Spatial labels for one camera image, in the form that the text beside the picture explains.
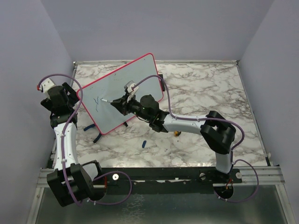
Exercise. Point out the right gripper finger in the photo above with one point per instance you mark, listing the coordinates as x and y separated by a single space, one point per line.
119 107
120 100

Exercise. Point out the yellow utility knife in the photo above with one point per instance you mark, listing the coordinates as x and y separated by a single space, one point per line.
176 133

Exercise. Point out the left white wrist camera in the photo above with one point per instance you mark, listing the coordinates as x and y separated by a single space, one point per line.
45 85

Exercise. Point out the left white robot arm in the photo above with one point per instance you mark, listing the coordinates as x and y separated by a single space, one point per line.
70 181

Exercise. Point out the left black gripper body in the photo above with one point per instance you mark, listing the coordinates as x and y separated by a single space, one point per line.
72 96

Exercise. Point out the blue handled pliers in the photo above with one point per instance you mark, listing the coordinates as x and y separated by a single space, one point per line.
93 130

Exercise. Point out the black network switch box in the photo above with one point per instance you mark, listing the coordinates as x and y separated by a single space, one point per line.
162 82

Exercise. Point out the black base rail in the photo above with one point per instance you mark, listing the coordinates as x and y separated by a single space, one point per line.
121 181

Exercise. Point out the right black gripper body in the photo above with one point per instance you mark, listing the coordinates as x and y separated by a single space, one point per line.
133 107

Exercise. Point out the pink framed whiteboard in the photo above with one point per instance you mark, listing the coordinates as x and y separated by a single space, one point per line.
111 87

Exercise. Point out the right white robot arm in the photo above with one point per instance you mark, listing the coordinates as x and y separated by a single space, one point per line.
216 131

